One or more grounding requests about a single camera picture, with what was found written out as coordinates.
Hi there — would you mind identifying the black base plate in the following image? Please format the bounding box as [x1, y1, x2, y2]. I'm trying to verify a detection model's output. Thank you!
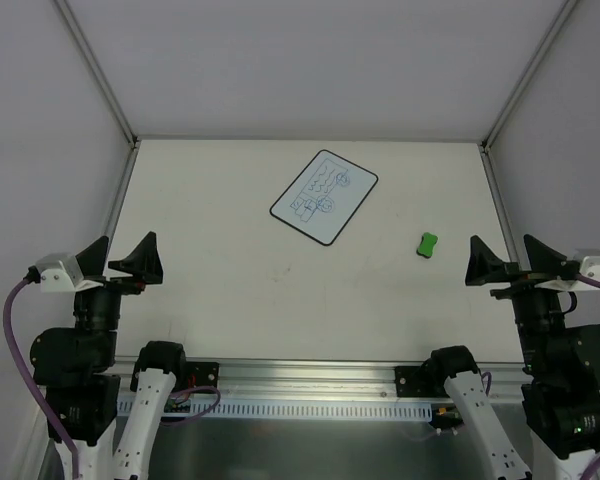
[394, 365, 438, 398]
[174, 360, 220, 391]

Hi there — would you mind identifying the green felt whiteboard eraser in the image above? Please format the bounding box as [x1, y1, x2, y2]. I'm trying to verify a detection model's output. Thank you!
[416, 232, 438, 259]

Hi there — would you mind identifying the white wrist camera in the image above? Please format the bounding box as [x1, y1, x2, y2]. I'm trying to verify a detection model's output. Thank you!
[34, 253, 102, 293]
[537, 249, 600, 293]

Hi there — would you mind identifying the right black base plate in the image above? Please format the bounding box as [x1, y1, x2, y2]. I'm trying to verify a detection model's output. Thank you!
[394, 365, 438, 398]

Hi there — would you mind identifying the aluminium frame post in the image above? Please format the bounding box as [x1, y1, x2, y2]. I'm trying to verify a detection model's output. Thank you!
[52, 0, 137, 148]
[481, 0, 580, 152]

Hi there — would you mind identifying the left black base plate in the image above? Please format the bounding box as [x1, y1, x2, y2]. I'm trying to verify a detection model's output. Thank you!
[174, 360, 220, 391]

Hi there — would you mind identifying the left aluminium table edge rail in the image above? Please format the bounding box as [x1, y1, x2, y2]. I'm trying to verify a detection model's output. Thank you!
[103, 141, 141, 239]

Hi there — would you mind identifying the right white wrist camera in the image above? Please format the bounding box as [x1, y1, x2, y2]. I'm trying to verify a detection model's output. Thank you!
[537, 249, 600, 293]

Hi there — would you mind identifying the right aluminium frame post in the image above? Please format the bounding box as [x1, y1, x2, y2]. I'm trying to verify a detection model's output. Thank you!
[481, 0, 580, 152]

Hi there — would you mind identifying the aluminium mounting rail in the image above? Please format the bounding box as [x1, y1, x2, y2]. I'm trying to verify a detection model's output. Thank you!
[106, 356, 531, 403]

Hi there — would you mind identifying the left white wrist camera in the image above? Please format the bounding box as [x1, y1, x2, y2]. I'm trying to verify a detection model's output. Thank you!
[34, 253, 102, 293]

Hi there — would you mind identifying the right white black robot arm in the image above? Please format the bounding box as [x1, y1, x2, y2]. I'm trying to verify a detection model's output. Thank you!
[421, 235, 600, 479]

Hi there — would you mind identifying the small black-framed whiteboard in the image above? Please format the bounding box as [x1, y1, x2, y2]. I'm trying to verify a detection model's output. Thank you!
[269, 149, 378, 246]

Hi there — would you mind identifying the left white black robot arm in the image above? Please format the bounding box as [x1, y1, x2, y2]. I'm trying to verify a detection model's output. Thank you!
[30, 232, 188, 479]

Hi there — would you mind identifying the white slotted cable duct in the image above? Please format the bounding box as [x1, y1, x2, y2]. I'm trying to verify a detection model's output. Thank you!
[117, 398, 434, 422]

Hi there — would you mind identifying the right aluminium table edge rail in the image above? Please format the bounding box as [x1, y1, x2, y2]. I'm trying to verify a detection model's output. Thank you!
[479, 145, 523, 264]

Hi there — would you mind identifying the left aluminium frame post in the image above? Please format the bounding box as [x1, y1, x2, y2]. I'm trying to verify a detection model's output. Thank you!
[52, 0, 137, 148]

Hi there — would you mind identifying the aluminium table edge rail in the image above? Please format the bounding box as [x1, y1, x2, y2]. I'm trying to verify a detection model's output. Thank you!
[479, 145, 523, 264]
[103, 141, 141, 239]

